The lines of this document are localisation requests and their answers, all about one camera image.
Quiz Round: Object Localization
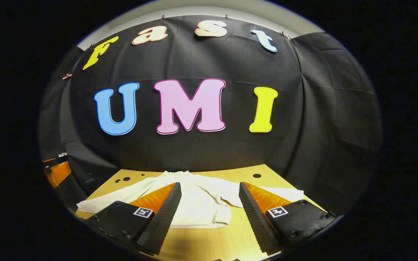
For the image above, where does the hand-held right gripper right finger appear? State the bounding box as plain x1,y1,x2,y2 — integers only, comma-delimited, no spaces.
239,182,336,255

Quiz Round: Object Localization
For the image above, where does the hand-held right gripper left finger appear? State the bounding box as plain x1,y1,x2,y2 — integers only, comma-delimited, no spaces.
86,182,182,255

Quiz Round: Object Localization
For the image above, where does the white long-sleeved garment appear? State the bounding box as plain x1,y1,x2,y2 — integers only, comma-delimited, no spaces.
77,170,304,229

